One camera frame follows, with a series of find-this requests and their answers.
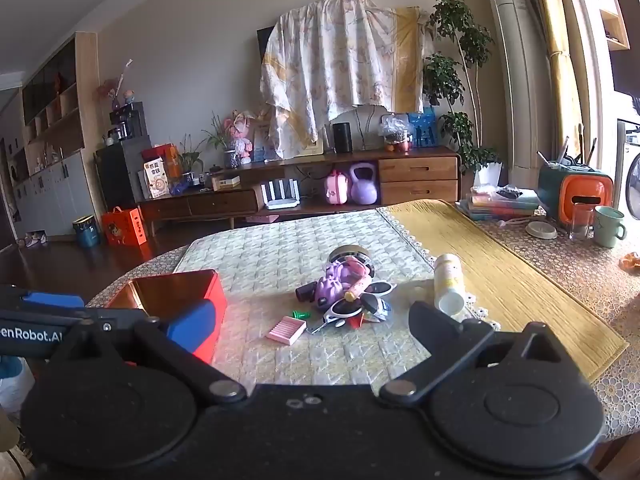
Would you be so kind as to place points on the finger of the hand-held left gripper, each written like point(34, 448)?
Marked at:
point(50, 300)

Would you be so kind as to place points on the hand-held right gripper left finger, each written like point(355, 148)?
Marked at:
point(192, 325)

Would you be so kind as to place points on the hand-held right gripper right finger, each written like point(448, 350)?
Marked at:
point(430, 322)

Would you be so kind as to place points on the red box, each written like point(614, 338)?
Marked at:
point(165, 292)

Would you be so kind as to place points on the pink tube with green cap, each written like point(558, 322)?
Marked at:
point(360, 287)

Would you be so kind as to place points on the round metal tin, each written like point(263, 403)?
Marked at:
point(350, 252)

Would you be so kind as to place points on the white cylindrical bottle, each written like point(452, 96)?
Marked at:
point(447, 280)

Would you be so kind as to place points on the small red packet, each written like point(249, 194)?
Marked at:
point(360, 322)

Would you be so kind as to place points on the blue bucket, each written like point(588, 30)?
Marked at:
point(87, 232)

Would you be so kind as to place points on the pink ridged comb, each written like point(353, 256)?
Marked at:
point(286, 330)

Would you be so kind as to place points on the orange gift bag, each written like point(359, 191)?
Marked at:
point(122, 227)

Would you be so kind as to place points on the purple plastic toy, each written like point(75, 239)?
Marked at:
point(325, 285)

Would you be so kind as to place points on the cream quilted mat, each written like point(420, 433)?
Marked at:
point(280, 255)

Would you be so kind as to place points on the pink flat tray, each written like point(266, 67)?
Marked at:
point(263, 218)

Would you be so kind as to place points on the stack of books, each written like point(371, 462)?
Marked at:
point(500, 206)

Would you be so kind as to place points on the grey shallow bowl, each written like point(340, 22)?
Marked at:
point(541, 230)

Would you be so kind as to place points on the small wooden box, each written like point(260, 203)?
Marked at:
point(226, 181)

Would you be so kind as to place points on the wooden media cabinet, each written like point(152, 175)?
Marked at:
point(417, 175)

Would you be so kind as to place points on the purple kettlebell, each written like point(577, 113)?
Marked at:
point(365, 187)

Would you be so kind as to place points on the printed snack bag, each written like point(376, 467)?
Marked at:
point(156, 179)

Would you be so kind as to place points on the black pouch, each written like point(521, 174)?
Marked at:
point(509, 191)

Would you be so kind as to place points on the floral lace tablecloth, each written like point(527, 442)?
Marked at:
point(575, 270)

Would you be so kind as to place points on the white slotted rack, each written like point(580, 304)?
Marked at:
point(280, 195)

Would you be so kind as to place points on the pink toy case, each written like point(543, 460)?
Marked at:
point(337, 189)

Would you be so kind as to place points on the small potted plant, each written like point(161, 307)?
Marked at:
point(190, 160)

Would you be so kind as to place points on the red gift bag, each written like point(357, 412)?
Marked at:
point(167, 157)

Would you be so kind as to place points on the clear drinking glass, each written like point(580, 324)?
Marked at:
point(581, 222)

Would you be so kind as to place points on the orchid plant in vase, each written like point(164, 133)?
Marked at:
point(222, 140)

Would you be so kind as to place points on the blue printed bag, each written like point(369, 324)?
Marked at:
point(422, 130)

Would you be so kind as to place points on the pink doll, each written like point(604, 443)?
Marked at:
point(240, 137)

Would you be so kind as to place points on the black coffee machine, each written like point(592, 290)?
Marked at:
point(130, 122)

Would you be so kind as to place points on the clear plastic bag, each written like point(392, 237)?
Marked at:
point(395, 130)

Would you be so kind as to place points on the orange and teal utensil holder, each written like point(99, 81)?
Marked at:
point(580, 195)

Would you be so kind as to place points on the green mug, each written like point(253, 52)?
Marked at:
point(607, 227)

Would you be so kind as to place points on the black cylindrical speaker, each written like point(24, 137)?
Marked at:
point(343, 137)

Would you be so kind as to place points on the small orange toy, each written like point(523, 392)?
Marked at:
point(631, 262)

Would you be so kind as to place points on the pink flower decoration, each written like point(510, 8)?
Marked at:
point(117, 90)

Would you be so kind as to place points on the white standing air conditioner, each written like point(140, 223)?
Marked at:
point(520, 85)

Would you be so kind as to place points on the potted green tree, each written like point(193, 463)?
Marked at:
point(457, 60)

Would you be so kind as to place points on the black television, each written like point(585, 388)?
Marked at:
point(261, 42)

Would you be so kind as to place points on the yellow curtain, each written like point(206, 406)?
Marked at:
point(557, 50)

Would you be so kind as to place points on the white frame sunglasses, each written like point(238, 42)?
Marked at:
point(382, 288)

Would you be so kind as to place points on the wooden wall cabinet unit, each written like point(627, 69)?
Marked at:
point(55, 160)

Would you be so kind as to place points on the wooden wall shelf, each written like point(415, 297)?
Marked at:
point(616, 30)

